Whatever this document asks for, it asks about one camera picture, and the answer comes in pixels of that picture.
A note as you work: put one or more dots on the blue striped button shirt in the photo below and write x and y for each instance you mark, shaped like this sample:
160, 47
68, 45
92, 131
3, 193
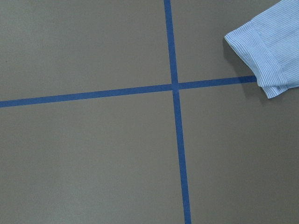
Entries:
269, 46

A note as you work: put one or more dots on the crossing blue tape strip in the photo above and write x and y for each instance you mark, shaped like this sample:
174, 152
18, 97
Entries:
128, 91

